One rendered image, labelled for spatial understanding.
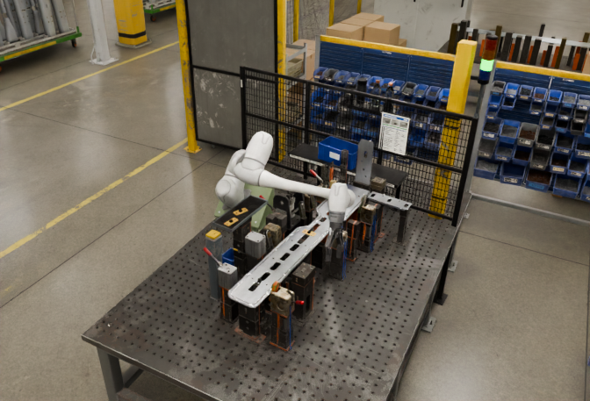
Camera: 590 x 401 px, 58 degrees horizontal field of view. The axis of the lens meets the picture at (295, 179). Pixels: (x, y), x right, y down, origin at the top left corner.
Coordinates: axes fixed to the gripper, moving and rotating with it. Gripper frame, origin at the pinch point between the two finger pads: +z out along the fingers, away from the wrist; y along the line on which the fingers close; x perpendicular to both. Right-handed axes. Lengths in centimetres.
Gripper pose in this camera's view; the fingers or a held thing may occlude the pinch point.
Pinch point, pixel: (333, 257)
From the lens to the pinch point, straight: 300.5
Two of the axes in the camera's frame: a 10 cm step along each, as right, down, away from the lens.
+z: -0.8, 10.0, 0.5
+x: 8.6, 0.9, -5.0
